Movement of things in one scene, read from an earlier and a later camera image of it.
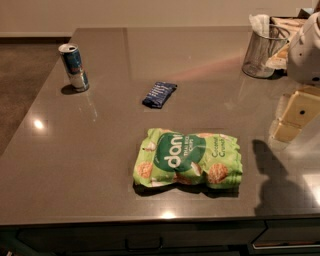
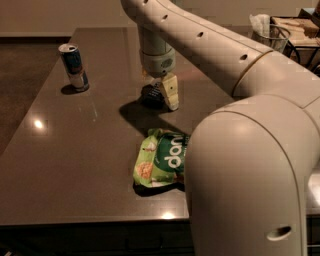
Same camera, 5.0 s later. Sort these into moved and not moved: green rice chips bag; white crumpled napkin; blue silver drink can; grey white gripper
Moved: grey white gripper
Not moved: green rice chips bag; white crumpled napkin; blue silver drink can
